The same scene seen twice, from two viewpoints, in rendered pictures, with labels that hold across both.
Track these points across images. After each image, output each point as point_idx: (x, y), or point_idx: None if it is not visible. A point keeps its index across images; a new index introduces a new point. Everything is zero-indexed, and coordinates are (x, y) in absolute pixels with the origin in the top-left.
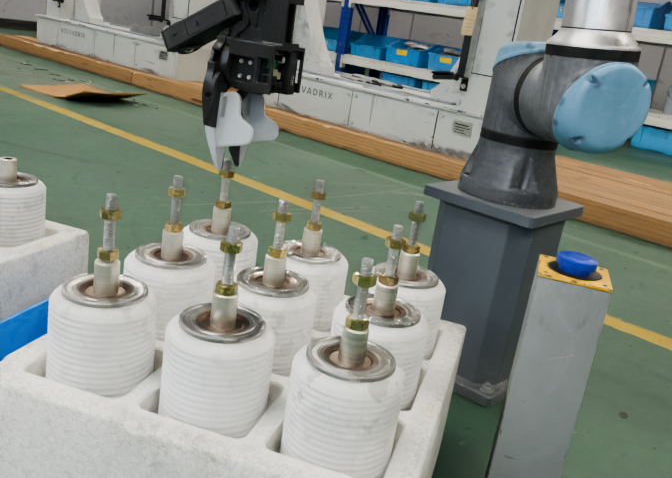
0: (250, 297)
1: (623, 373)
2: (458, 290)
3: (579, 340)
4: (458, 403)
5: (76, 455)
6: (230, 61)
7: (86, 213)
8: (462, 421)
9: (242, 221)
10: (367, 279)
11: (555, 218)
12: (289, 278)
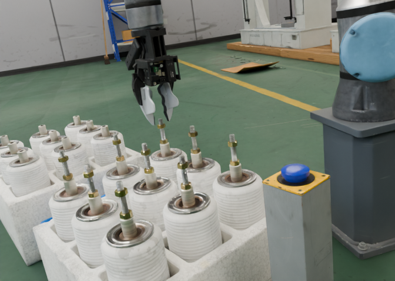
0: (131, 194)
1: None
2: (337, 179)
3: (293, 227)
4: (340, 254)
5: (54, 266)
6: (141, 71)
7: (204, 137)
8: (333, 267)
9: (284, 133)
10: (117, 192)
11: (392, 127)
12: (162, 183)
